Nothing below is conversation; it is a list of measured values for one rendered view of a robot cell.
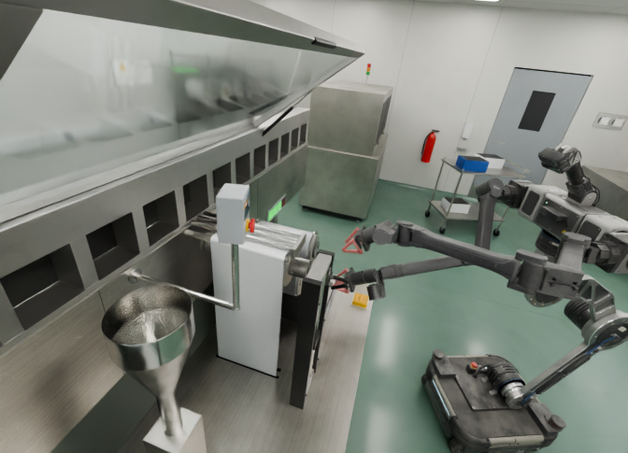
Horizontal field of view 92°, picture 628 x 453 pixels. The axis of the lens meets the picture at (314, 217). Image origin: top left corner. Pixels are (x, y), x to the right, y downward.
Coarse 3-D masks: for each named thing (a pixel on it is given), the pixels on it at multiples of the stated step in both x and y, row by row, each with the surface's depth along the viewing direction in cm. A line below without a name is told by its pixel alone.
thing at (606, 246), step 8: (600, 240) 105; (608, 240) 105; (616, 240) 103; (624, 240) 102; (600, 248) 102; (608, 248) 102; (616, 248) 102; (624, 248) 100; (600, 256) 102; (608, 256) 102; (616, 256) 101; (624, 256) 101; (600, 264) 106; (608, 264) 105; (616, 264) 103; (608, 272) 105
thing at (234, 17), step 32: (0, 0) 15; (32, 0) 16; (64, 0) 17; (96, 0) 18; (128, 0) 20; (160, 0) 21; (192, 0) 24; (224, 0) 29; (0, 32) 17; (192, 32) 28; (224, 32) 31; (256, 32) 36; (288, 32) 42; (320, 32) 59; (0, 64) 19; (160, 160) 81; (64, 192) 59
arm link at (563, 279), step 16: (576, 240) 100; (560, 256) 92; (576, 256) 92; (528, 272) 81; (544, 272) 80; (560, 272) 78; (576, 272) 77; (528, 288) 82; (544, 288) 80; (560, 288) 79; (576, 288) 78
